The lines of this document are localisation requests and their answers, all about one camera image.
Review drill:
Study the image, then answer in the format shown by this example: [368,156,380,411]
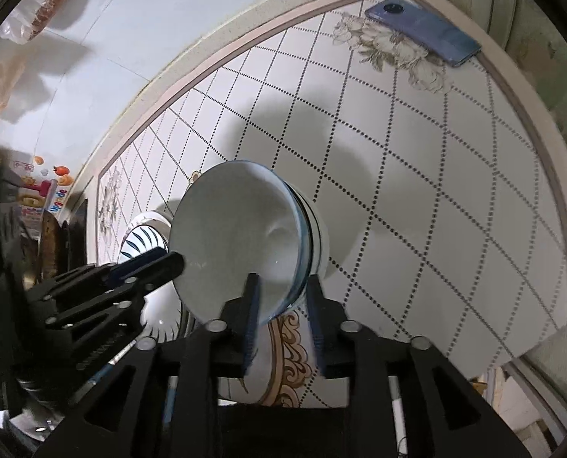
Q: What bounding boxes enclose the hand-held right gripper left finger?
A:
[35,273,265,458]

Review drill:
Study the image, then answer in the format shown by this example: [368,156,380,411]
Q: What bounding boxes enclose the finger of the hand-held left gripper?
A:
[26,250,185,368]

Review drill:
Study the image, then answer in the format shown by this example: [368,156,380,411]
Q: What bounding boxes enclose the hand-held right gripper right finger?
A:
[305,274,532,458]

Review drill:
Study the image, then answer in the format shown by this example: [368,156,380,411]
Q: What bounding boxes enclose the blue striped plate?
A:
[118,210,191,344]

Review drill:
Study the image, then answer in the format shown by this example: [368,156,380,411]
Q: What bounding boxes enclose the diamond pattern floral tablecloth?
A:
[95,0,567,408]

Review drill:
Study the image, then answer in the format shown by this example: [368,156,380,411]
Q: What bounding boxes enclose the clear plastic bag red contents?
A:
[0,0,91,44]

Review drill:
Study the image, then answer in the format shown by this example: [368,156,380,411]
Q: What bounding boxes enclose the blue smartphone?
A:
[364,0,482,68]

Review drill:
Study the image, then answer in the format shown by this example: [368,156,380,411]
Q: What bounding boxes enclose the frosted glass sliding door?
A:
[484,0,567,458]

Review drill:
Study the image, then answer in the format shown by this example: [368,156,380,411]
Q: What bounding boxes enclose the colourful wall stickers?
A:
[14,155,74,220]

